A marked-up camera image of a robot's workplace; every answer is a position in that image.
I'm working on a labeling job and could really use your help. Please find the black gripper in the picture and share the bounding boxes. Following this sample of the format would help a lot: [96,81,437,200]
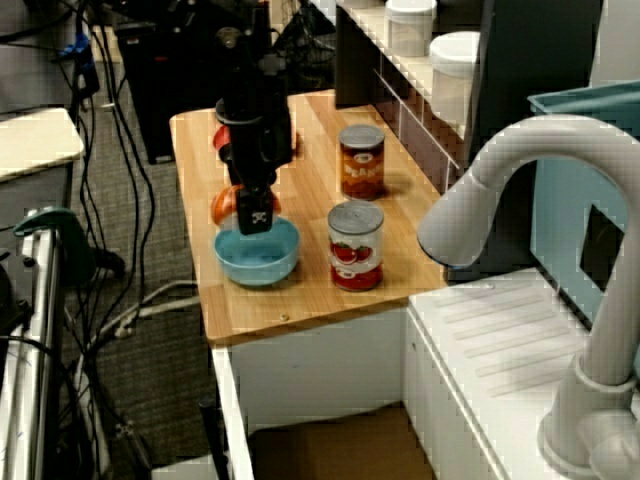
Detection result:
[222,112,294,236]

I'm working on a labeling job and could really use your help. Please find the toy salmon sushi piece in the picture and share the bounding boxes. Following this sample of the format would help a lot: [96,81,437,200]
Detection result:
[212,184,281,232]

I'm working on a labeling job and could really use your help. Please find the tomato soup can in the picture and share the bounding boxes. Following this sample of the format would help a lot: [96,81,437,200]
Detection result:
[327,201,385,292]

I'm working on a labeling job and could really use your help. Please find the red plate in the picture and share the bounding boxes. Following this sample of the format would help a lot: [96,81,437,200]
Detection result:
[213,124,301,157]

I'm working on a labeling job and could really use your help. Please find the light blue bowl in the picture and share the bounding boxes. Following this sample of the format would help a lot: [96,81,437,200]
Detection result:
[214,215,301,289]

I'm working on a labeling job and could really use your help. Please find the orange beans can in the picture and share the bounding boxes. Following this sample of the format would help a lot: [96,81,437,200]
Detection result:
[338,124,386,202]

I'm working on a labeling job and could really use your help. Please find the black computer tower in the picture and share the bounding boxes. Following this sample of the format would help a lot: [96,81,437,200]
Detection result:
[115,17,229,165]

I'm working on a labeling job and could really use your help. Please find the black mesh object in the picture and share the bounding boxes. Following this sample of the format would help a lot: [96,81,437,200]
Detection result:
[272,7,337,96]

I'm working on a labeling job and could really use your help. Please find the black shelf support panel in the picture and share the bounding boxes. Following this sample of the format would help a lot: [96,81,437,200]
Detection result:
[467,0,604,151]
[333,4,387,109]

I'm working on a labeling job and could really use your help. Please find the white side table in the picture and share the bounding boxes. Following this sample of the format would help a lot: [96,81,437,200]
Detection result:
[0,107,85,184]

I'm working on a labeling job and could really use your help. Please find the plain white canister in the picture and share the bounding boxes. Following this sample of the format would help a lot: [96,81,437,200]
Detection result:
[384,0,437,57]

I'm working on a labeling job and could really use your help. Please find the labelled white canister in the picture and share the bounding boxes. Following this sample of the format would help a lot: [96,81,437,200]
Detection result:
[428,32,481,124]

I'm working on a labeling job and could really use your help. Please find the white toy sink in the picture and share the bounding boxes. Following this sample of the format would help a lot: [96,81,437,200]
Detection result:
[209,267,640,480]

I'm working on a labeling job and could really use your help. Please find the grey toy faucet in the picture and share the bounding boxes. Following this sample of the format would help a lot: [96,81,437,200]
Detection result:
[415,114,640,480]

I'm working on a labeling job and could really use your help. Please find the teal toy cabinet box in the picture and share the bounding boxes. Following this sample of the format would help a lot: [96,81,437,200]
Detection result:
[527,80,640,326]

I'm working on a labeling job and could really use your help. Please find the white cable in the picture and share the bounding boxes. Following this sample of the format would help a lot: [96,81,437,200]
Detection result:
[92,279,201,346]

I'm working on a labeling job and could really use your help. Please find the aluminium extrusion rail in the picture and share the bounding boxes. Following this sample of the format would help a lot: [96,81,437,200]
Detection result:
[0,224,66,480]

